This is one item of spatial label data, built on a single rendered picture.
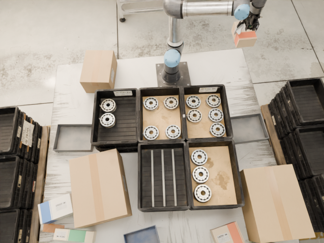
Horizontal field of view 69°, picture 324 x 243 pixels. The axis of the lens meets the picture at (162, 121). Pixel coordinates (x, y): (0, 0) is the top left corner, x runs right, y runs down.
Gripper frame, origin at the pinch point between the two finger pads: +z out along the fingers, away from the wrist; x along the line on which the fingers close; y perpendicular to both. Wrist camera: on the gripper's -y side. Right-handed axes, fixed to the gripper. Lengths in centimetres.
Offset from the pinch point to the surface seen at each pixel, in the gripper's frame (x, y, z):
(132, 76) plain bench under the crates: -81, -1, 40
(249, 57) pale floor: 54, -62, 110
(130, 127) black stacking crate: -83, 50, 27
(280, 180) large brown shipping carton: 5, 96, 19
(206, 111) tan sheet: -29, 43, 27
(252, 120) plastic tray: 7, 49, 39
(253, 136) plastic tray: 4, 61, 39
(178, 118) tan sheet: -50, 47, 27
